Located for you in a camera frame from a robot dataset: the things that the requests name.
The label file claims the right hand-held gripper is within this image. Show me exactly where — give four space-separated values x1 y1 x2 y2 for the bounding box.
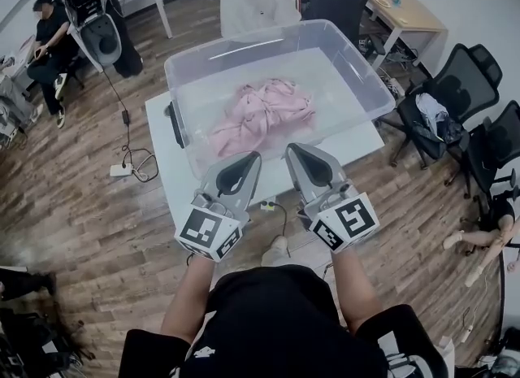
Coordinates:
284 142 381 255

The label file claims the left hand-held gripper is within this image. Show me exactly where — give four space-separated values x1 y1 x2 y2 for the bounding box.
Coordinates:
174 150 263 264

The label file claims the pink garment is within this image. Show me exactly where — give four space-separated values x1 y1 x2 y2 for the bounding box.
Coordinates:
209 77 319 159

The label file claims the clear plastic storage bin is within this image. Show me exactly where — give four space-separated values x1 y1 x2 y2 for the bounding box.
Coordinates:
163 18 397 180

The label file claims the person's left forearm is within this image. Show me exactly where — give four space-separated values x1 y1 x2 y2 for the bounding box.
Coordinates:
160 254 215 341

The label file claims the person's right forearm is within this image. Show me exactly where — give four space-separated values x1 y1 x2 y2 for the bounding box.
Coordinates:
332 245 386 336

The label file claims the person's beige shoe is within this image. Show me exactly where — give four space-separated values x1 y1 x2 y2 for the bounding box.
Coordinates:
260 236 291 268

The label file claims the crumpled light blue garment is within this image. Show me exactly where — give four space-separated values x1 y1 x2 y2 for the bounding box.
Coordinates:
414 92 451 126

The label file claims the person's black clothing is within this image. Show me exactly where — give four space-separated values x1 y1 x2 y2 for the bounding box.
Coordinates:
117 264 449 378

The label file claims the black mesh office chair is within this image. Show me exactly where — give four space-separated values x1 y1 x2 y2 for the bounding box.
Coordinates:
388 42 503 171
445 99 520 207

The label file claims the wooden desk with white legs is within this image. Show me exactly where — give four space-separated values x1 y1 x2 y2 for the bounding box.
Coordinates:
362 0 449 72

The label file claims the white pod-shaped machine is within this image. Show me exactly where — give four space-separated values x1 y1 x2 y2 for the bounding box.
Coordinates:
63 0 123 72

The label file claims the white side table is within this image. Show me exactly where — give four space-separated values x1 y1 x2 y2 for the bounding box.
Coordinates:
434 335 457 369

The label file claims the black equipment pile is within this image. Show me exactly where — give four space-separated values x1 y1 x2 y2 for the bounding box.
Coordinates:
0 298 95 378

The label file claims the black power cable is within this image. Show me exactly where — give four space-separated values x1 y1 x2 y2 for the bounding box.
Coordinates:
271 201 292 260

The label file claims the black cable with adapter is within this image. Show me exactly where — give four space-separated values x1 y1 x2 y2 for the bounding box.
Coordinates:
103 69 158 185

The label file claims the tangle of black cables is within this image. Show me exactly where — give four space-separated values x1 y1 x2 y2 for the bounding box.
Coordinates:
357 34 420 98

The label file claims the thin white cable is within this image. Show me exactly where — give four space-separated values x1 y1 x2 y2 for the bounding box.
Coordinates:
460 262 495 344

